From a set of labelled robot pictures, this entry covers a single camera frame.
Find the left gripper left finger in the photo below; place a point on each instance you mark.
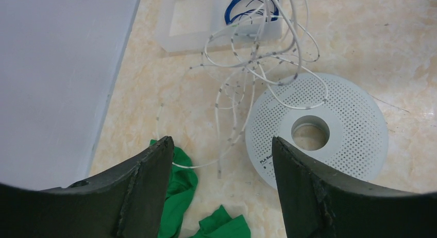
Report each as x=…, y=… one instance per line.
x=125, y=200

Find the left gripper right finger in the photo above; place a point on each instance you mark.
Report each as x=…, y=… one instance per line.
x=320, y=201

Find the white filament spool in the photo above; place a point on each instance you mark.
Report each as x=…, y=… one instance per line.
x=354, y=126

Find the green cloth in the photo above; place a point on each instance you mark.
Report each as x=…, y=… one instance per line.
x=179, y=195

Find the clear plastic box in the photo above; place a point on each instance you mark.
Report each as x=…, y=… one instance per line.
x=187, y=24

